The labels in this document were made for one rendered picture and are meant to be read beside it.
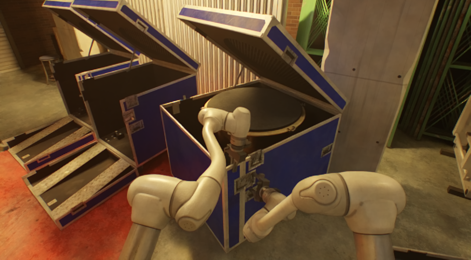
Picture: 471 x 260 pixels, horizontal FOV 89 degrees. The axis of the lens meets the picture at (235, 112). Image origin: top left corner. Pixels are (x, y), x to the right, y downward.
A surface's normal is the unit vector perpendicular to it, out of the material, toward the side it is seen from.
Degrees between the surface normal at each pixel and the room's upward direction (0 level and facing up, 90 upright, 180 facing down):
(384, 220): 50
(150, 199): 38
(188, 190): 10
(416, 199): 0
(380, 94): 90
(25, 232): 0
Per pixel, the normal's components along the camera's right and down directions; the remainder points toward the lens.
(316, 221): 0.00, -0.88
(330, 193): -0.22, -0.41
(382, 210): 0.07, -0.22
